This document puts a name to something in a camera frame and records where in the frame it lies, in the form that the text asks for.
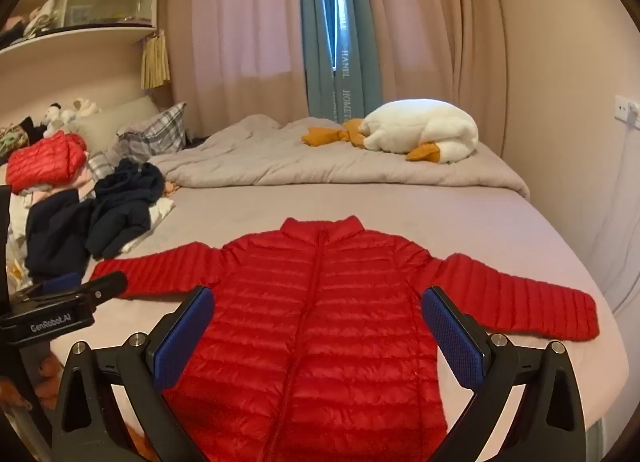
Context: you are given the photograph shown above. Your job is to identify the white plush toys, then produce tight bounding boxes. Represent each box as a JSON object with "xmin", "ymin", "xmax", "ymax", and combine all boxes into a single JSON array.
[{"xmin": 42, "ymin": 98, "xmax": 99, "ymax": 139}]

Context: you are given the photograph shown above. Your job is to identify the white garment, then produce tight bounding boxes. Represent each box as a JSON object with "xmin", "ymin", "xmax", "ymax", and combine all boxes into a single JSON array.
[{"xmin": 119, "ymin": 196, "xmax": 176, "ymax": 257}]

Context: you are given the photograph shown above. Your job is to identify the plaid cloth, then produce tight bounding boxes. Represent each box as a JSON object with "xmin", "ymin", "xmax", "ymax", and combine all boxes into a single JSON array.
[{"xmin": 86, "ymin": 149, "xmax": 120, "ymax": 180}]

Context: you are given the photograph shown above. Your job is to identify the grey quilt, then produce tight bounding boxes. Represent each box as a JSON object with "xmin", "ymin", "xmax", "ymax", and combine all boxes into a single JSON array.
[{"xmin": 147, "ymin": 114, "xmax": 530, "ymax": 201}]

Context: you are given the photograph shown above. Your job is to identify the pink curtain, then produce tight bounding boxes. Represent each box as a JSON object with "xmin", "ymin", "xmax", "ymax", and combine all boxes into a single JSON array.
[
  {"xmin": 357, "ymin": 0, "xmax": 509, "ymax": 159},
  {"xmin": 159, "ymin": 0, "xmax": 309, "ymax": 139}
]

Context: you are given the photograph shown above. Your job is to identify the navy garment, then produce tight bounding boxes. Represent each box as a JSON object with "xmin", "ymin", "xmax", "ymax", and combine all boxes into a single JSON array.
[{"xmin": 25, "ymin": 188, "xmax": 97, "ymax": 287}]

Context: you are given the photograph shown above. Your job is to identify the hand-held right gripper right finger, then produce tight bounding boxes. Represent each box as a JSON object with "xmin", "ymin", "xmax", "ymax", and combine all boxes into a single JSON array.
[{"xmin": 421, "ymin": 286, "xmax": 587, "ymax": 462}]

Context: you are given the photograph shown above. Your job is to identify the navy hooded jacket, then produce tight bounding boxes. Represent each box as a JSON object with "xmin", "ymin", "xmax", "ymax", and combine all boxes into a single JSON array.
[{"xmin": 85, "ymin": 160, "xmax": 166, "ymax": 260}]

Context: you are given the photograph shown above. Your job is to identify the white wall socket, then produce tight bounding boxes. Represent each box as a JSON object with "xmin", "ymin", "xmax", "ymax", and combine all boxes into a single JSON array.
[{"xmin": 613, "ymin": 94, "xmax": 640, "ymax": 125}]

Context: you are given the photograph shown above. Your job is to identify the teal curtain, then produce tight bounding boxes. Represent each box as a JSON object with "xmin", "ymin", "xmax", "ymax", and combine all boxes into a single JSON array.
[{"xmin": 298, "ymin": 0, "xmax": 369, "ymax": 125}]

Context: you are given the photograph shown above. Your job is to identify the plaid pillow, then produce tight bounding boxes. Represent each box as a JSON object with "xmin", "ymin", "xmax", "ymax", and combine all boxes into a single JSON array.
[{"xmin": 117, "ymin": 102, "xmax": 189, "ymax": 163}]

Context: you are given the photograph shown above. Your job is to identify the folded red down jacket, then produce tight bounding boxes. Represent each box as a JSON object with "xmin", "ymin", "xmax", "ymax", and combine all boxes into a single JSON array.
[{"xmin": 6, "ymin": 131, "xmax": 89, "ymax": 194}]

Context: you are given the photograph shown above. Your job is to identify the beige pillow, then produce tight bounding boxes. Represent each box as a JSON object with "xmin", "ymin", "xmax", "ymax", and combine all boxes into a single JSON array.
[{"xmin": 64, "ymin": 94, "xmax": 162, "ymax": 153}]

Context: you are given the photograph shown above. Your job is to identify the bed with pink sheet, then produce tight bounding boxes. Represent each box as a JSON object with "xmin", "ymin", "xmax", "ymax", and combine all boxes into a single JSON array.
[{"xmin": 0, "ymin": 114, "xmax": 629, "ymax": 462}]

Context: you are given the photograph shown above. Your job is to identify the white goose plush toy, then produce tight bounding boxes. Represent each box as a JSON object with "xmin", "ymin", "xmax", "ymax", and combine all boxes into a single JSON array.
[{"xmin": 301, "ymin": 98, "xmax": 480, "ymax": 165}]

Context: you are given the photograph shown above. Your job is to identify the red down jacket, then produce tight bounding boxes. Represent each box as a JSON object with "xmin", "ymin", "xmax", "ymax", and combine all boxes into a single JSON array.
[
  {"xmin": 92, "ymin": 215, "xmax": 600, "ymax": 462},
  {"xmin": 6, "ymin": 131, "xmax": 89, "ymax": 194}
]

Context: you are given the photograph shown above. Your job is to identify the yellow tassel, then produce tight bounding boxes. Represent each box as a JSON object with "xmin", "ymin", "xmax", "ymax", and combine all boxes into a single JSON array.
[{"xmin": 140, "ymin": 30, "xmax": 172, "ymax": 90}]

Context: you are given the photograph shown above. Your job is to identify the white cable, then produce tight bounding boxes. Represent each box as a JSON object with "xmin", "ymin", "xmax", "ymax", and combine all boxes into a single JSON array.
[{"xmin": 594, "ymin": 126, "xmax": 640, "ymax": 295}]

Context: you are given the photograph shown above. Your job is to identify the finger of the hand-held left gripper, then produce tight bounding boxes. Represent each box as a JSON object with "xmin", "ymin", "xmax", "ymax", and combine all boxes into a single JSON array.
[
  {"xmin": 42, "ymin": 272, "xmax": 83, "ymax": 295},
  {"xmin": 79, "ymin": 271, "xmax": 129, "ymax": 305}
]

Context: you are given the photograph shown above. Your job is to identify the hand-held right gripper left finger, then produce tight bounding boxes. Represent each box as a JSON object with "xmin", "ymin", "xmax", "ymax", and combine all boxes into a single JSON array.
[{"xmin": 51, "ymin": 286, "xmax": 217, "ymax": 462}]

